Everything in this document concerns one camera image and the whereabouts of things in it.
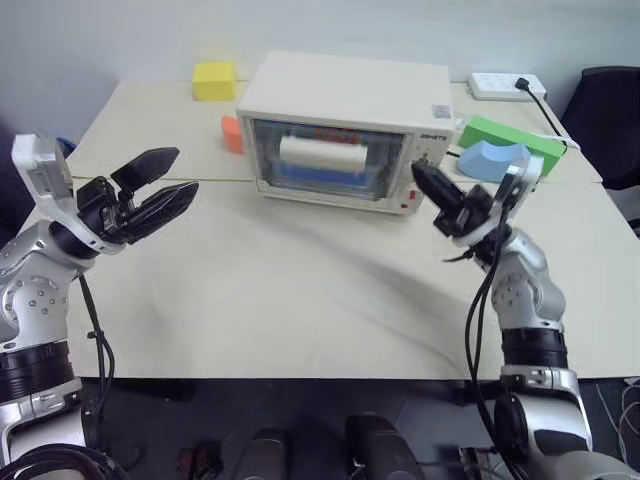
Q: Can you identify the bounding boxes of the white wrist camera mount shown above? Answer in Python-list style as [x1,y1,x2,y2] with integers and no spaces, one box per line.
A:
[451,151,545,248]
[10,133,126,257]

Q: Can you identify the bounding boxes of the black cable bundle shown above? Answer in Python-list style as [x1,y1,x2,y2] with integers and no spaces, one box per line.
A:
[0,443,124,480]

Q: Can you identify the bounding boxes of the white floor cables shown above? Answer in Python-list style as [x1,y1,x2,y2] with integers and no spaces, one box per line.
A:
[617,377,640,466]

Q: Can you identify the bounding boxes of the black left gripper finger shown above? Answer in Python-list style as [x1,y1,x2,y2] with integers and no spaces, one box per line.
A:
[110,146,181,195]
[119,180,201,247]

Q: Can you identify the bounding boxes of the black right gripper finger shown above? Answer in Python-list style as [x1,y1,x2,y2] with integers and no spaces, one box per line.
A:
[411,167,455,217]
[410,160,467,210]

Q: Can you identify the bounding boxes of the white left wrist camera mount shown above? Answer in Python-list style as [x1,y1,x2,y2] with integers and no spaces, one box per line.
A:
[10,133,126,257]

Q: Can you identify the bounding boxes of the blue arch foam block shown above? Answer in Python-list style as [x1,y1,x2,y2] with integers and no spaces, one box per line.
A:
[458,139,530,184]

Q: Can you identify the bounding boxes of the white power strip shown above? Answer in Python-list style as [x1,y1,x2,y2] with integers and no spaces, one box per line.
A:
[467,72,549,103]

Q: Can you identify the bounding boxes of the black plug with cable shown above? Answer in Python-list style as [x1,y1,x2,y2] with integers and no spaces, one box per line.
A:
[514,77,576,146]

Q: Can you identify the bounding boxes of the glass toaster oven door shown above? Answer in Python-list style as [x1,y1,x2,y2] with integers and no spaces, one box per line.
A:
[248,117,409,204]

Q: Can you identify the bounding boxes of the yellow foam block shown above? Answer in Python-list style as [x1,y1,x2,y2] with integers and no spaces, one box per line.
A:
[192,61,238,103]

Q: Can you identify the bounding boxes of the cream toaster oven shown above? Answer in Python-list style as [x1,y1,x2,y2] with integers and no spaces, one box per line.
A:
[235,49,460,217]

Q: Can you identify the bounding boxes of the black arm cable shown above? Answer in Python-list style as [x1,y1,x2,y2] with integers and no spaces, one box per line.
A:
[77,273,117,446]
[438,219,507,444]

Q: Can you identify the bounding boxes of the orange foam block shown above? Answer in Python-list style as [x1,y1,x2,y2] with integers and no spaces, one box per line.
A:
[221,115,245,155]

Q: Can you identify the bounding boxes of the green foam block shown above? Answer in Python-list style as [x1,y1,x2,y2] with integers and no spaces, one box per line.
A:
[457,114,568,177]

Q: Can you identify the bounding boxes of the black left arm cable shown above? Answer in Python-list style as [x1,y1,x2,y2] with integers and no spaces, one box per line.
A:
[77,273,117,446]

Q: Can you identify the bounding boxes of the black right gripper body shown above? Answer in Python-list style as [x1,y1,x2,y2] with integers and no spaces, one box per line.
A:
[431,184,503,246]

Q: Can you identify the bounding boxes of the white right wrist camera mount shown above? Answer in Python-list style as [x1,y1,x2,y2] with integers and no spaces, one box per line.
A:
[451,151,545,248]

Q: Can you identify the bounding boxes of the white thin cable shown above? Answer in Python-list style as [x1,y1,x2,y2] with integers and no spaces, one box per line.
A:
[542,132,582,152]

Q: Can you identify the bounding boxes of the black office chair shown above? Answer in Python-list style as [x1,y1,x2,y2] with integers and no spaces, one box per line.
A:
[559,65,640,191]

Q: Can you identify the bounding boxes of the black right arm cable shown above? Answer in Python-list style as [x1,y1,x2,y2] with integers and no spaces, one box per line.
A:
[438,219,507,444]

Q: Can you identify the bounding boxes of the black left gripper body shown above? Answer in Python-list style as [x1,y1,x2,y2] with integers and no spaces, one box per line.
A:
[74,175,151,247]

